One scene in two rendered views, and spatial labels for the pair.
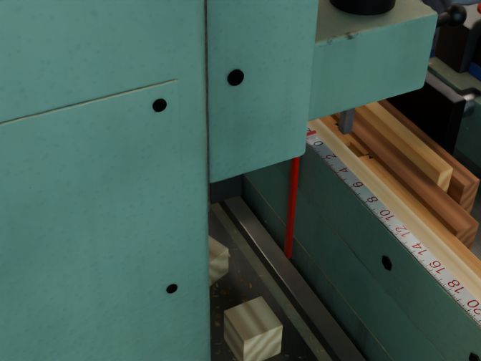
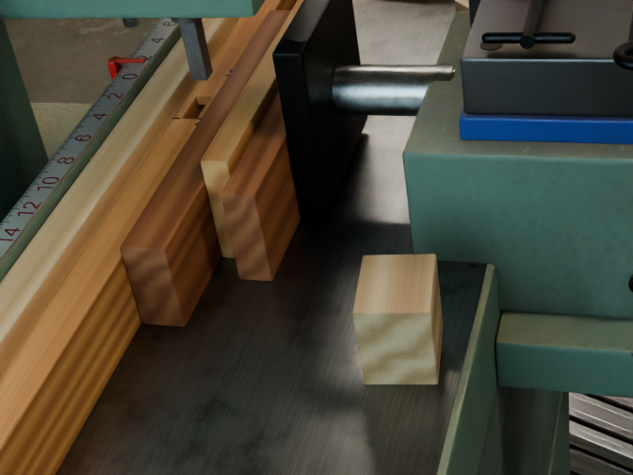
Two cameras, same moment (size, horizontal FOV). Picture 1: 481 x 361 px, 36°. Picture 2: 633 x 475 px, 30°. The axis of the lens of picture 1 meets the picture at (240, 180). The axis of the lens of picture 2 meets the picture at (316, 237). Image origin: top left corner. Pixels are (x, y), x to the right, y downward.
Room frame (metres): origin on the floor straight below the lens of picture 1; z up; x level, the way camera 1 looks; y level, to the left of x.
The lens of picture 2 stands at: (0.19, -0.54, 1.24)
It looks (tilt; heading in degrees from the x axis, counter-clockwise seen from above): 36 degrees down; 48
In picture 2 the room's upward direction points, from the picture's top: 10 degrees counter-clockwise
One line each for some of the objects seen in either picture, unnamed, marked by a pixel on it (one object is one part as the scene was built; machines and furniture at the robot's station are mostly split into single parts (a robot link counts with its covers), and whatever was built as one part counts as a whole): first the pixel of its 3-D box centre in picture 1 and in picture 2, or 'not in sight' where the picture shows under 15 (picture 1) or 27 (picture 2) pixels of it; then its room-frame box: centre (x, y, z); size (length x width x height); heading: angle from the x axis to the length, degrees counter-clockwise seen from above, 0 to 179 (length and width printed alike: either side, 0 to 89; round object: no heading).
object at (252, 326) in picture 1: (252, 331); not in sight; (0.41, -0.01, 0.82); 0.04 x 0.04 x 0.04; 29
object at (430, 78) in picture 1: (444, 109); (381, 90); (0.56, -0.19, 0.95); 0.09 x 0.07 x 0.09; 28
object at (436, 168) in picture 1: (366, 127); (288, 92); (0.56, -0.12, 0.93); 0.22 x 0.01 x 0.06; 28
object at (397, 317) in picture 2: not in sight; (399, 319); (0.46, -0.28, 0.92); 0.04 x 0.03 x 0.04; 35
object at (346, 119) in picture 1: (348, 107); (193, 33); (0.53, -0.09, 0.97); 0.01 x 0.01 x 0.05; 28
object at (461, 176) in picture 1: (406, 150); (296, 141); (0.53, -0.15, 0.93); 0.17 x 0.02 x 0.05; 28
